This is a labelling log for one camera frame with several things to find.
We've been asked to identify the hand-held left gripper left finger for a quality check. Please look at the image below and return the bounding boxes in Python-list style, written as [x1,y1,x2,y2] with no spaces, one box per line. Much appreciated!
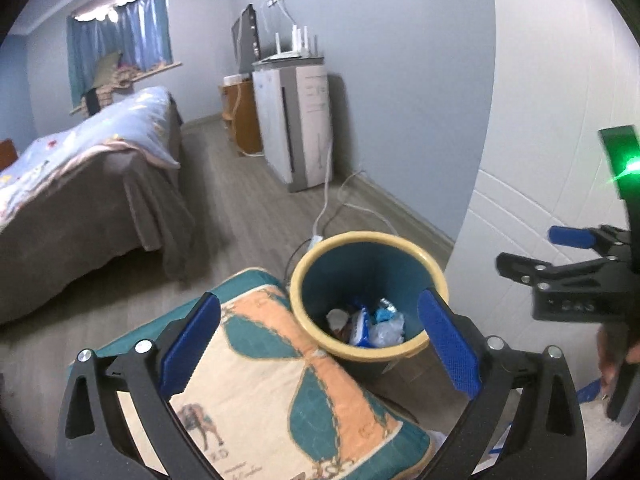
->
[55,291,223,480]

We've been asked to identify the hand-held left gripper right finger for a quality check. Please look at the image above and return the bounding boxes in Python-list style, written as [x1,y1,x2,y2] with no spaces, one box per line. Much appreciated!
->
[416,287,587,480]

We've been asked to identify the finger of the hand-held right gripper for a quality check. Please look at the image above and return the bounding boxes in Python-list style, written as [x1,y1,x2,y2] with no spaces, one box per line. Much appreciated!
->
[496,252,613,291]
[547,225,626,252]

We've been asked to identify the trash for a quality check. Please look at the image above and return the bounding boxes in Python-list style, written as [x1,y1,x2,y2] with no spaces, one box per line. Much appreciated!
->
[370,311,406,346]

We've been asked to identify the teal bin with yellow rim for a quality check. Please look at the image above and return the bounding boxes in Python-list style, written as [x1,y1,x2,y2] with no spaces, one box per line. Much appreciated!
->
[289,231,449,376]

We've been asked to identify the person's right hand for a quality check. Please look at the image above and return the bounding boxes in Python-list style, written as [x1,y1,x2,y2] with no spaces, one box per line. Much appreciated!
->
[596,322,628,391]

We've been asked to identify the wooden cabinet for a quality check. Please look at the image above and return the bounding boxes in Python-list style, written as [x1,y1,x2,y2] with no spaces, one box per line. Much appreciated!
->
[218,80,263,157]

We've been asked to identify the blue printed quilt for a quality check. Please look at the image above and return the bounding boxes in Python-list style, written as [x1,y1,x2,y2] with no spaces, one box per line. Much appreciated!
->
[0,86,181,206]

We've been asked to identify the white air purifier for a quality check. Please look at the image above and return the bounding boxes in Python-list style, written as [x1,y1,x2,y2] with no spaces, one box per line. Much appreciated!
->
[251,60,333,193]

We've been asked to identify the plaid cloth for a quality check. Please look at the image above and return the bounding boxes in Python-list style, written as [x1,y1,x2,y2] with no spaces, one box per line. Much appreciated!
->
[82,65,138,111]

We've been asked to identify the wooden window sill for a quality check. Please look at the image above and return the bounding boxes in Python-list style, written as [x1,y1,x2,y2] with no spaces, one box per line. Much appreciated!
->
[70,62,182,113]

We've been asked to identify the olive pillow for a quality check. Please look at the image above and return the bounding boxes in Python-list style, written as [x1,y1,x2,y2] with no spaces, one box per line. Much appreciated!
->
[92,51,123,88]

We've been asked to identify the white router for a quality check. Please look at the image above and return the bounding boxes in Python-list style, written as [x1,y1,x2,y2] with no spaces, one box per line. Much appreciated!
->
[257,25,326,67]

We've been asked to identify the black monitor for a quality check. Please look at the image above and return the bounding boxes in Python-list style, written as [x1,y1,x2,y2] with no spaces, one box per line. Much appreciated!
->
[231,4,261,75]

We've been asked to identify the blue curtain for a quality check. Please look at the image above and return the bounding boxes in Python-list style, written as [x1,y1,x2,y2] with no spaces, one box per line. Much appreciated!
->
[66,0,173,111]

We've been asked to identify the black cable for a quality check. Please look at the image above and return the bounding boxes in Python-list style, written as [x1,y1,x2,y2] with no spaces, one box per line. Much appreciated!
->
[284,239,315,286]

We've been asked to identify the white power cable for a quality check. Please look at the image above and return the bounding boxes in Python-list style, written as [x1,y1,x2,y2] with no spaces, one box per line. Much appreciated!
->
[312,142,333,241]

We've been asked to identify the cream cable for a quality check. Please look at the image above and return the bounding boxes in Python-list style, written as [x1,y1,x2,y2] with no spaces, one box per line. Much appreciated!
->
[229,80,251,156]

